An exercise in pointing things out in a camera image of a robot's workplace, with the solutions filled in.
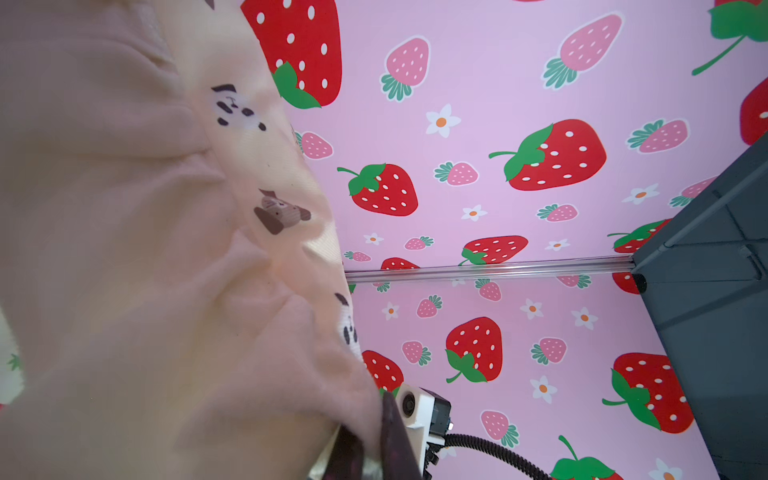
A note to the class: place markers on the red strawberry print ruffled pillowcase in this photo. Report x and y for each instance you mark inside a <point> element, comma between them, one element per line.
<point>11,374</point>

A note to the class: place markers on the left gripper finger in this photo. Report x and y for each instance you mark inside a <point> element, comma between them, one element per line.
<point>706,293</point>

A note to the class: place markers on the right aluminium frame post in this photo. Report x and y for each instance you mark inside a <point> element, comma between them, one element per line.
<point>549,268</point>

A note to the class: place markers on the cream animal print ruffled pillowcase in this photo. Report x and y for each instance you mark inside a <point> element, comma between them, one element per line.
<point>170,268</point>

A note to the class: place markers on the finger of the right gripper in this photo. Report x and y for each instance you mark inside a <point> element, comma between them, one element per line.
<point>348,460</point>

